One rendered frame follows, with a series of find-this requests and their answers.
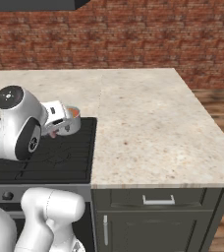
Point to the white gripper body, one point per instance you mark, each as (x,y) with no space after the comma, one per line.
(53,127)

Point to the black stove knob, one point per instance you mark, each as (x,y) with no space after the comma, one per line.
(7,196)

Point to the pink raw steak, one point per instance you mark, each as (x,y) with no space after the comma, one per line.
(53,134)

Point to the black hob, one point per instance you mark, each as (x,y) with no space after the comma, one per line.
(68,157)

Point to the silver oven front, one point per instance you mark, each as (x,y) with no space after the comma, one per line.
(86,197)

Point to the dark grey drawer front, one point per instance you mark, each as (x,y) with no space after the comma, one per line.
(123,198)

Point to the dark grey cupboard door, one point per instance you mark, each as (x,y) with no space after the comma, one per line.
(150,231)

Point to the dark grey cabinet body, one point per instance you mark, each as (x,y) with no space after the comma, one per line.
(220,213)

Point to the silver saucepan with orange marinade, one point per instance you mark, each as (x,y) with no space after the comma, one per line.
(74,122)

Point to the dark grey range hood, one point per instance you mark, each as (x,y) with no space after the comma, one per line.
(32,4)

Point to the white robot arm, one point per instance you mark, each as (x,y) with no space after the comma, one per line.
(12,131)

